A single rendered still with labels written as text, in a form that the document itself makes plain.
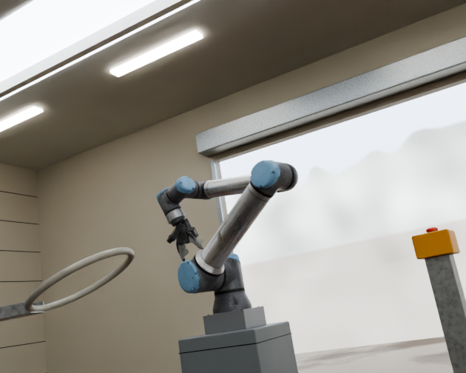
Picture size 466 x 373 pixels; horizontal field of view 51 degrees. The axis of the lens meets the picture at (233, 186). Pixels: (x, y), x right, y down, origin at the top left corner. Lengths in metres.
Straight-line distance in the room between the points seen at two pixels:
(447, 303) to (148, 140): 6.55
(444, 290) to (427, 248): 0.14
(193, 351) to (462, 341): 1.14
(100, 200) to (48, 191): 1.26
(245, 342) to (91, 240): 6.35
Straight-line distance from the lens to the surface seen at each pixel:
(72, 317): 8.59
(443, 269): 1.76
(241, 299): 2.34
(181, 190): 2.35
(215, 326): 2.33
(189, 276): 2.22
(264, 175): 1.94
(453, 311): 1.76
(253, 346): 2.16
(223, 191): 2.33
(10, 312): 2.27
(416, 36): 6.59
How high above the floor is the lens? 0.92
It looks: 15 degrees up
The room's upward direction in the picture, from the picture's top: 9 degrees counter-clockwise
